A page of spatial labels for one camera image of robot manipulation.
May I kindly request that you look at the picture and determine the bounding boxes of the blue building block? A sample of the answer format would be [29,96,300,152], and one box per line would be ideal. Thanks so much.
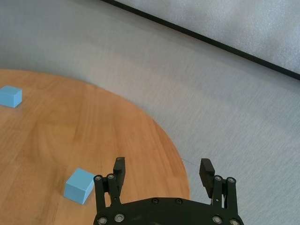
[64,167,96,206]
[0,85,23,109]

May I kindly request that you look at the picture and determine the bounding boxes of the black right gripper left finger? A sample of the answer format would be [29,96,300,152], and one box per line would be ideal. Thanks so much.
[93,157,127,213]

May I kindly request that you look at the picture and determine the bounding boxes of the black wall trim strip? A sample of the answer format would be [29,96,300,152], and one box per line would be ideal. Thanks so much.
[99,0,300,82]

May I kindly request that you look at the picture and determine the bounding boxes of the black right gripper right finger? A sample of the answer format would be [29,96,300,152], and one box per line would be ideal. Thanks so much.
[198,158,239,211]

